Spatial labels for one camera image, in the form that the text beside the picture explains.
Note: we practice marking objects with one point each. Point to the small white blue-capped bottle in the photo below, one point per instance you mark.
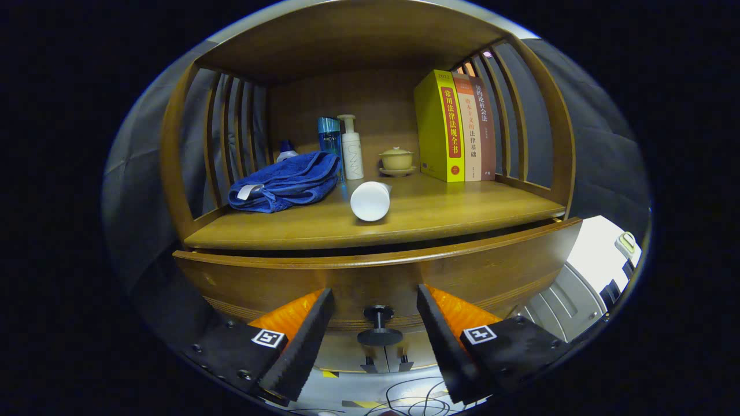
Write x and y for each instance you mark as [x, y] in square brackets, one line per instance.
[286, 153]

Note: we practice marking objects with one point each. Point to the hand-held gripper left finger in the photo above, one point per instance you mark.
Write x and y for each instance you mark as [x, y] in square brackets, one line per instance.
[303, 352]

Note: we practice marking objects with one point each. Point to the yellow-green saucer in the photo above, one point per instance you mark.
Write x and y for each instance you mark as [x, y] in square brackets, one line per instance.
[397, 173]

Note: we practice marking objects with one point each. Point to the blue folded towel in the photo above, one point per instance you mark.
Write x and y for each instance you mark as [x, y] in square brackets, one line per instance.
[289, 182]

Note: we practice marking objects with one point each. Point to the wooden cabinet door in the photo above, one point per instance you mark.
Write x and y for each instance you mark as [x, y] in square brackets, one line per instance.
[341, 355]
[413, 352]

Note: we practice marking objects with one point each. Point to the brown book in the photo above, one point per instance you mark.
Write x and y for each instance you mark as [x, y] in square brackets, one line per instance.
[487, 133]

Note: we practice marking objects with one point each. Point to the white green-topped cleanser tube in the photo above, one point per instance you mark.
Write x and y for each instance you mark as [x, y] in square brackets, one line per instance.
[370, 201]

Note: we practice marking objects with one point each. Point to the thick yellow book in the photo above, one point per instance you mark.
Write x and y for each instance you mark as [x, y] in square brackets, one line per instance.
[430, 127]

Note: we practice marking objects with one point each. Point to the yellow-green lidded teacup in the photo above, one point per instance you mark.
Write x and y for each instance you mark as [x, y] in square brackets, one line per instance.
[396, 159]

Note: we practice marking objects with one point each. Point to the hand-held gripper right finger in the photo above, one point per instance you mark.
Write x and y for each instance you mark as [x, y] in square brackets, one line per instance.
[448, 352]

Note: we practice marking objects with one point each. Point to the black block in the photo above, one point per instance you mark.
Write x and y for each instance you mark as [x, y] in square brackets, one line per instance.
[628, 268]
[610, 294]

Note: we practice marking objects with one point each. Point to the wooden cabinet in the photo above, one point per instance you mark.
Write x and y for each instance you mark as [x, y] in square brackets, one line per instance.
[347, 40]

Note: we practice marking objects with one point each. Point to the wooden countertop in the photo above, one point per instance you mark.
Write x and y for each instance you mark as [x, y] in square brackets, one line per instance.
[451, 208]

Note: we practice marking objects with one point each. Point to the wooden drawer with black knob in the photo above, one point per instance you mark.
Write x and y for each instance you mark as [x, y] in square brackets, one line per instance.
[376, 277]

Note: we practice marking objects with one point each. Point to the blue glass bottle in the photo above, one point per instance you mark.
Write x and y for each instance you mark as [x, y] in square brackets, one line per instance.
[328, 136]

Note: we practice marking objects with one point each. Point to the white pump bottle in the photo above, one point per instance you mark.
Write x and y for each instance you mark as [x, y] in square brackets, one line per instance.
[352, 153]

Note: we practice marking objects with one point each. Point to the white side cabinet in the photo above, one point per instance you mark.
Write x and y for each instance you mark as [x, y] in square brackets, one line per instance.
[595, 242]

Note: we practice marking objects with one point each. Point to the white and orange book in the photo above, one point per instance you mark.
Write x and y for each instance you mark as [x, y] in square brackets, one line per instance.
[471, 133]

